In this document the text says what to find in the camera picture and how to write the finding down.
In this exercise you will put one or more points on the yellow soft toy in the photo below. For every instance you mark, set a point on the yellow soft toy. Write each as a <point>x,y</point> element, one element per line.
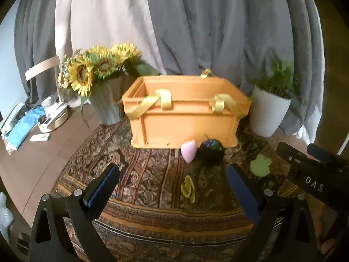
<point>188,188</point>

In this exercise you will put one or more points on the white round device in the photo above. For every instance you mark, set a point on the white round device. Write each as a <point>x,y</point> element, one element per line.
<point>53,120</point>

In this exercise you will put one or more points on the pink egg-shaped sponge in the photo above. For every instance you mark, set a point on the pink egg-shaped sponge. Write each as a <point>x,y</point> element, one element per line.
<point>188,151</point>

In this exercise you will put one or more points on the white hoop tube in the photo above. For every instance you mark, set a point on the white hoop tube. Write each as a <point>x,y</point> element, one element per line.
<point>344,142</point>

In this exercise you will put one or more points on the grey curtain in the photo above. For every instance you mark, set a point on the grey curtain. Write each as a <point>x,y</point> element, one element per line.
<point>231,27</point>
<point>38,41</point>

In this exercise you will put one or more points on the green plant in white pot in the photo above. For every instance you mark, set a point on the green plant in white pot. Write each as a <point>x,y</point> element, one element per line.
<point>268,112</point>

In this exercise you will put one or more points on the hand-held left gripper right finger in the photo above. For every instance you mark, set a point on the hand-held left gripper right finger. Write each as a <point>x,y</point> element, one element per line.
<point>242,193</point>

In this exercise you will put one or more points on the wooden chair back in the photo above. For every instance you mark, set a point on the wooden chair back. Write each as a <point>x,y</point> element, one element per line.
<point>41,67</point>

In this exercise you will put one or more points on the grey ribbed vase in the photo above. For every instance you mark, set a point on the grey ribbed vase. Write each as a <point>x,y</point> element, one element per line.
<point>107,106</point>

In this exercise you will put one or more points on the black ball with colourful spots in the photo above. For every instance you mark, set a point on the black ball with colourful spots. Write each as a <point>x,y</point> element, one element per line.
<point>210,152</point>

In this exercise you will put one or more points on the white crumpled cloth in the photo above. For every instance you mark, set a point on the white crumpled cloth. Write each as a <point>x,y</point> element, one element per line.
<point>5,213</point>

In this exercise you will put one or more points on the white sheer curtain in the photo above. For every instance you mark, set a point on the white sheer curtain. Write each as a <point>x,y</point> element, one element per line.
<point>304,133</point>

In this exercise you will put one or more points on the patterned rug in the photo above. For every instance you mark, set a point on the patterned rug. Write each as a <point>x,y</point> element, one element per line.
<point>152,180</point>

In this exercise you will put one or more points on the person's right hand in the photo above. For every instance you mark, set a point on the person's right hand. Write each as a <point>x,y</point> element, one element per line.
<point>331,232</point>

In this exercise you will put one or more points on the sunflower bouquet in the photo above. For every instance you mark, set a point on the sunflower bouquet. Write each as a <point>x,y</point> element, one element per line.
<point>81,73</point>

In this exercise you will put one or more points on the blue cloth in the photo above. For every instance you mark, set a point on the blue cloth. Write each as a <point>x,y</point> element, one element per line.
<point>24,125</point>

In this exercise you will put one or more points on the beige curtain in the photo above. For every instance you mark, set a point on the beige curtain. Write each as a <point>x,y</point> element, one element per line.
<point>103,19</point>

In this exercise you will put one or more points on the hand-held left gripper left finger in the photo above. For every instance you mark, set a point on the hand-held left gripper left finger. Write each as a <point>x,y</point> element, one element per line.
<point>105,191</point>

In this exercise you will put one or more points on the green paw-shaped sponge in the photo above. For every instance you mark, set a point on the green paw-shaped sponge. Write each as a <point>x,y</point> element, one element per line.
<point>260,165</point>

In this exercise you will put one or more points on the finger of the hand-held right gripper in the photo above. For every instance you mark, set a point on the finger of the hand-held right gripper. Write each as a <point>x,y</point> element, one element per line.
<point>290,154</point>
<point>321,152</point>

